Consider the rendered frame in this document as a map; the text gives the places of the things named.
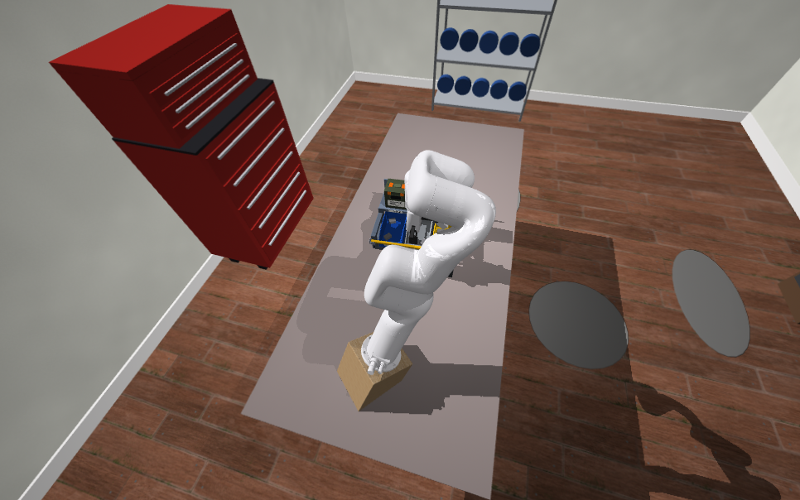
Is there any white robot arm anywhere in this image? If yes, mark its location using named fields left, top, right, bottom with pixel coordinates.
left=361, top=150, right=496, bottom=375

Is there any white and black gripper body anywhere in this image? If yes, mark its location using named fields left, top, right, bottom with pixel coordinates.
left=405, top=205, right=422, bottom=232

